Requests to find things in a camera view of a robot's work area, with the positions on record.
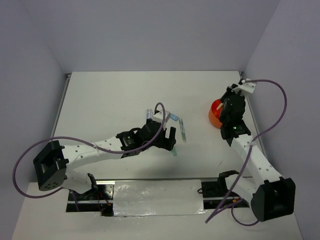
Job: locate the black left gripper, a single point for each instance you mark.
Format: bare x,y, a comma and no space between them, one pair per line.
167,143

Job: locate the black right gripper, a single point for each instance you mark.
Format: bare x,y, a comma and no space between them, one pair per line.
230,91

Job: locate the green correction tape dispenser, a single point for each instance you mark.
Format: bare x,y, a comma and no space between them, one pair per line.
174,152

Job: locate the clear blue gel pen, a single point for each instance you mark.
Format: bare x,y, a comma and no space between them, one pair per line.
181,128

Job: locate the blue correction tape dispenser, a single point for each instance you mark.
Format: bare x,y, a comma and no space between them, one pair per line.
174,117

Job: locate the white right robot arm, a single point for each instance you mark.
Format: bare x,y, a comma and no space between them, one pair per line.
267,192

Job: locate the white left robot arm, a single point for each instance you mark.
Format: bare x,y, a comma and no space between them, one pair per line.
57,165

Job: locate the orange round pen holder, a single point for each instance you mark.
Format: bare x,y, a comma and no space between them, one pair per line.
214,114

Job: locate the clear blue spray bottle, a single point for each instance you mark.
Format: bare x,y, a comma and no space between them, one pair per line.
149,114

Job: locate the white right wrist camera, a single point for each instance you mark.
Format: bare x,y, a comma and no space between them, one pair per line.
244,87

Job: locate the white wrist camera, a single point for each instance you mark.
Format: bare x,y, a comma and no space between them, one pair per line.
244,87
159,115

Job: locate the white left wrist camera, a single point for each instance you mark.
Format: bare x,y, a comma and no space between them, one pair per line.
159,115

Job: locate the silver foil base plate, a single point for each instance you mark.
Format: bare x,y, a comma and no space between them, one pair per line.
149,198

